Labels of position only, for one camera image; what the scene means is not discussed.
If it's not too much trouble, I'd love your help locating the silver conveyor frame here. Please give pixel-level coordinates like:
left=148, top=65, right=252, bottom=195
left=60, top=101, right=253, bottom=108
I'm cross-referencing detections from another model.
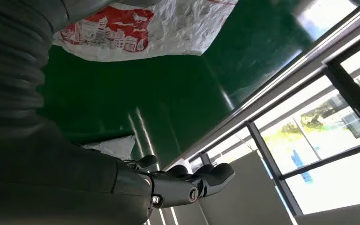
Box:
left=163, top=1, right=360, bottom=172

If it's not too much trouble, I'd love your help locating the grey package with red buildings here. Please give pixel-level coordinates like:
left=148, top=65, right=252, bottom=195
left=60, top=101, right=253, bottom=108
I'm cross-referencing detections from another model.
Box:
left=52, top=0, right=239, bottom=62

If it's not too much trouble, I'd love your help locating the window frame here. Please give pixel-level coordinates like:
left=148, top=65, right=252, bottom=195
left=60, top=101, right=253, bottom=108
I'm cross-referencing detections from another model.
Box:
left=187, top=29, right=360, bottom=217

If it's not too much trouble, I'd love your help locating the green conveyor belt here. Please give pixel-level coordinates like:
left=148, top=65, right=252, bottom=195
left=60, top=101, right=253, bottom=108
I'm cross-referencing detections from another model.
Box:
left=37, top=0, right=360, bottom=170

